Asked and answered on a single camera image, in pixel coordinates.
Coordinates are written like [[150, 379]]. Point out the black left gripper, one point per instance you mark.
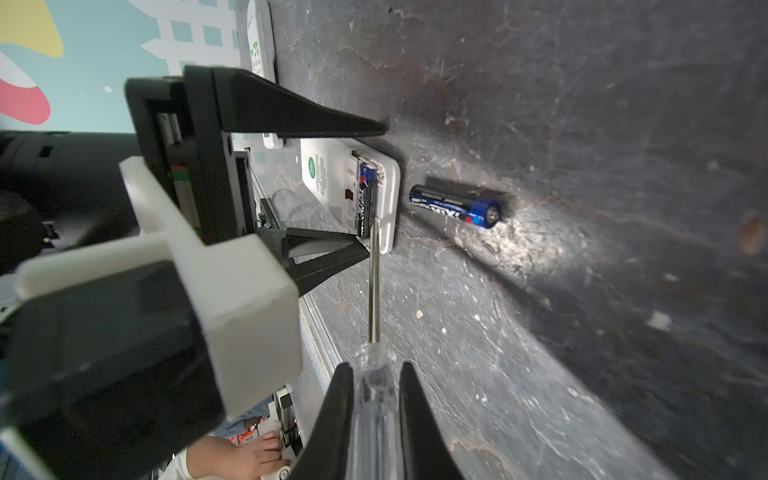
[[183, 124]]

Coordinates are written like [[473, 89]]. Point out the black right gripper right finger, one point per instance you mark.
[[425, 455]]

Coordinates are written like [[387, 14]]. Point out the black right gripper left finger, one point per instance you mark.
[[325, 453]]

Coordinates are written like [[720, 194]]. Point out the white remote with batteries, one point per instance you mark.
[[329, 170]]

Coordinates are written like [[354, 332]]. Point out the clear handle screwdriver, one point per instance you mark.
[[375, 441]]

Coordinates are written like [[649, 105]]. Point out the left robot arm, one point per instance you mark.
[[72, 181]]

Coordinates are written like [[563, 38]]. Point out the white remote with green buttons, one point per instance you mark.
[[260, 37]]

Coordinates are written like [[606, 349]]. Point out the person's hand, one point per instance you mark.
[[214, 456]]

